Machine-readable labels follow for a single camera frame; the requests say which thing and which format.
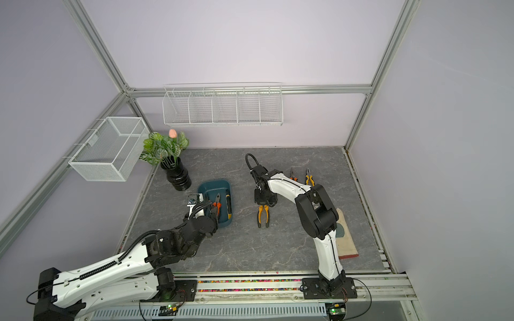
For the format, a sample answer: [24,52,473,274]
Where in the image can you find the yellow grey open-jaw pliers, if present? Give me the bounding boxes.
[257,205,270,228]

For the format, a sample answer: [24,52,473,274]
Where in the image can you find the orange black greener pliers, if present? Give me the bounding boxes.
[290,168,298,181]

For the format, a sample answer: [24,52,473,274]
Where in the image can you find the teal plastic storage box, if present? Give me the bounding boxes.
[197,179,232,227]

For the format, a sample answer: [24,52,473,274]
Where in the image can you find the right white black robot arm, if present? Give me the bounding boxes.
[245,153,346,294]

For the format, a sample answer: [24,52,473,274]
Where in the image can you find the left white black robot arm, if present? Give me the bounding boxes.
[33,201,220,320]

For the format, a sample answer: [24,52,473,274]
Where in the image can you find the yellow black combination pliers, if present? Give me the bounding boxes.
[226,194,232,220]

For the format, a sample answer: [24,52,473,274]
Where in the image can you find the orange black diagonal cutters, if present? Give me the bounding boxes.
[212,193,222,218]

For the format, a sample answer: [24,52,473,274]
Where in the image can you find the green plant in black vase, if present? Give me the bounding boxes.
[139,129,192,191]

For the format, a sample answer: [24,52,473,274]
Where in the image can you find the beige work glove red cuff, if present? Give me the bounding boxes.
[336,208,359,259]

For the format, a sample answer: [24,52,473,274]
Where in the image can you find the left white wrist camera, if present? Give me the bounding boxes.
[185,193,203,219]

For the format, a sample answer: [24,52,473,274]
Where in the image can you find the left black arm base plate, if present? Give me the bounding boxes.
[143,279,198,302]

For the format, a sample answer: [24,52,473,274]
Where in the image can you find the aluminium front rail frame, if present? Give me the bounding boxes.
[81,274,426,320]

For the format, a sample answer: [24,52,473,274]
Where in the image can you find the long white wire wall basket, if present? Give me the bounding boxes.
[162,82,284,127]

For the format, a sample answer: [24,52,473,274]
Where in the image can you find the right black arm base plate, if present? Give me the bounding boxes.
[299,278,357,300]

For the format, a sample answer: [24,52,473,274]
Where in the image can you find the small white wire side basket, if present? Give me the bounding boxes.
[68,116,149,182]

